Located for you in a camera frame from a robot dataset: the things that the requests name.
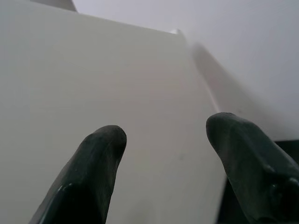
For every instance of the white plastic children table top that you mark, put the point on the white plastic children table top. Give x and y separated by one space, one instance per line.
93 81

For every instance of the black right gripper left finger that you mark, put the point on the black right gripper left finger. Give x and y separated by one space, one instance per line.
86 177

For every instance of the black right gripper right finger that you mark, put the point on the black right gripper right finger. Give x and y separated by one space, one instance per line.
252 168

